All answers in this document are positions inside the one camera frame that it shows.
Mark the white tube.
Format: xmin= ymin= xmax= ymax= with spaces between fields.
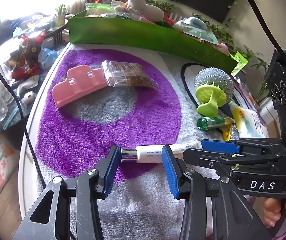
xmin=121 ymin=141 xmax=202 ymax=164

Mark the white plush bunny toy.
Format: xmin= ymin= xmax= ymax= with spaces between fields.
xmin=126 ymin=0 xmax=164 ymax=23

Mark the right hand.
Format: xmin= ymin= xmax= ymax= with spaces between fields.
xmin=263 ymin=198 xmax=286 ymax=227

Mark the small tissue pack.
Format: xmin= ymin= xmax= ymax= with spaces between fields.
xmin=228 ymin=100 xmax=269 ymax=139

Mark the yellow scrubber sponge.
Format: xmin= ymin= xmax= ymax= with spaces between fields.
xmin=219 ymin=124 xmax=238 ymax=141

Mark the green medicine bottle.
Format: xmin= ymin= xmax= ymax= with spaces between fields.
xmin=197 ymin=116 xmax=234 ymax=131

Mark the green scalp massage brush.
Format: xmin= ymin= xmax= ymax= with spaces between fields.
xmin=195 ymin=81 xmax=227 ymax=117

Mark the silver steel wool scrubber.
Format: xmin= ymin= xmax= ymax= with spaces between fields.
xmin=194 ymin=67 xmax=234 ymax=101

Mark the green standing pouch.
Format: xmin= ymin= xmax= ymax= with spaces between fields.
xmin=230 ymin=51 xmax=248 ymax=77

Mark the purple grey rug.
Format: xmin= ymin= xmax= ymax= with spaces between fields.
xmin=32 ymin=43 xmax=269 ymax=240

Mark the right green storage box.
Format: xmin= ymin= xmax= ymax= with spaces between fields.
xmin=171 ymin=21 xmax=237 ymax=74

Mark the green storage box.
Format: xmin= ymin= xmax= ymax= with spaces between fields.
xmin=171 ymin=21 xmax=237 ymax=74
xmin=69 ymin=10 xmax=179 ymax=54

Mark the grey green face mask pack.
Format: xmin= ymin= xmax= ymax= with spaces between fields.
xmin=183 ymin=24 xmax=219 ymax=45

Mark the snack bag clear wrapper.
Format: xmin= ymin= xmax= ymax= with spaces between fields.
xmin=101 ymin=60 xmax=156 ymax=89

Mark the left green storage box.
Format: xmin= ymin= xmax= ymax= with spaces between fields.
xmin=69 ymin=10 xmax=179 ymax=54

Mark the blue fluffy headband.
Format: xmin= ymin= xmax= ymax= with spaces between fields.
xmin=183 ymin=16 xmax=208 ymax=30

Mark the pink plastic clip far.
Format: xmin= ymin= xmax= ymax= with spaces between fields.
xmin=51 ymin=64 xmax=108 ymax=109

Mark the red patterned bag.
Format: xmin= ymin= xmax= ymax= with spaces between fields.
xmin=11 ymin=30 xmax=45 ymax=80

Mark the round coffee table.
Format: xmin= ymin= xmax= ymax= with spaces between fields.
xmin=0 ymin=17 xmax=69 ymax=55

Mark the black camera cable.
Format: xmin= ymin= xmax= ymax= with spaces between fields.
xmin=0 ymin=35 xmax=46 ymax=188

